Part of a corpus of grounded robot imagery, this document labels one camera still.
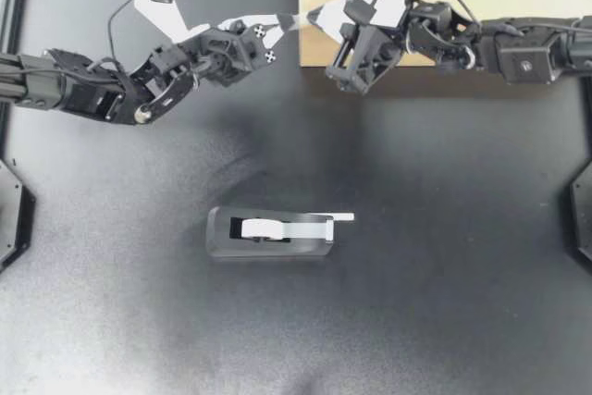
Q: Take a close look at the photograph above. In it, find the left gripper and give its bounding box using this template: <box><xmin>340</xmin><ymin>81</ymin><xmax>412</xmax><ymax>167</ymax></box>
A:
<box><xmin>178</xmin><ymin>11</ymin><xmax>302</xmax><ymax>90</ymax></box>

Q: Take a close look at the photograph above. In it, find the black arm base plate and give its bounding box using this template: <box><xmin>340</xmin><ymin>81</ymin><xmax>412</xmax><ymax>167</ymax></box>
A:
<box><xmin>0</xmin><ymin>157</ymin><xmax>38</xmax><ymax>272</ymax></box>
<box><xmin>569</xmin><ymin>167</ymin><xmax>592</xmax><ymax>263</ymax></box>

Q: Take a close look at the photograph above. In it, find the black tape dispenser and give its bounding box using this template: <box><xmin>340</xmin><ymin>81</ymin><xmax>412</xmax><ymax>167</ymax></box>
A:
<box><xmin>206</xmin><ymin>205</ymin><xmax>341</xmax><ymax>265</ymax></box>

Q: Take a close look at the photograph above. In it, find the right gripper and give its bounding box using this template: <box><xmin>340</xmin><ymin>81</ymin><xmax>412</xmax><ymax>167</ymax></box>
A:
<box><xmin>303</xmin><ymin>0</ymin><xmax>410</xmax><ymax>97</ymax></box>

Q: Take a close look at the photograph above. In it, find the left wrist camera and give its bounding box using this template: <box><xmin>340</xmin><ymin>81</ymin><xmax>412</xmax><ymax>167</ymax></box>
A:
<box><xmin>132</xmin><ymin>0</ymin><xmax>209</xmax><ymax>45</ymax></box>

